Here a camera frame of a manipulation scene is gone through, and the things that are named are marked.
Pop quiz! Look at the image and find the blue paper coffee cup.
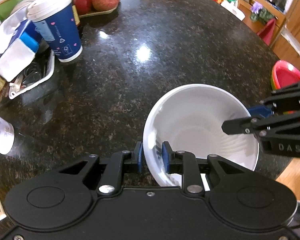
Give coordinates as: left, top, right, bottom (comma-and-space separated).
26, 0, 83, 62

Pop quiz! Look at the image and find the white plastic tray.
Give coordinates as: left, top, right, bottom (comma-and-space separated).
8, 50, 55, 100

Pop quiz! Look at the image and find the white paper shopping bag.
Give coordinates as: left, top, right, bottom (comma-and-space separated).
221, 0, 245, 21

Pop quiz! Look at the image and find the red hanging cloth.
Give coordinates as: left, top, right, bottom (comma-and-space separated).
257, 18, 276, 45

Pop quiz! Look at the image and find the fruit tray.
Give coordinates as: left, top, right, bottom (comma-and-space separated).
79, 5, 119, 18

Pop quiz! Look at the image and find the magenta plastic plate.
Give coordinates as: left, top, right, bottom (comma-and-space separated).
271, 60, 300, 89

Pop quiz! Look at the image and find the blue white tissue pack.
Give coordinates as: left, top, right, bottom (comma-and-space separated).
0, 20, 43, 82

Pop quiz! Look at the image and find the green plastic plate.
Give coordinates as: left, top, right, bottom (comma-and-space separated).
270, 75, 276, 90

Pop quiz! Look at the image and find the purple rubber glove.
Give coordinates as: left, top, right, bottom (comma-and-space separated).
250, 2, 263, 15

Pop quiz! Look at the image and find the red apple left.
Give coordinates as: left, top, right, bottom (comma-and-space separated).
75, 0, 93, 15

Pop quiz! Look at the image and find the white water bottle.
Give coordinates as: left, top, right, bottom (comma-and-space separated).
0, 117, 14, 155

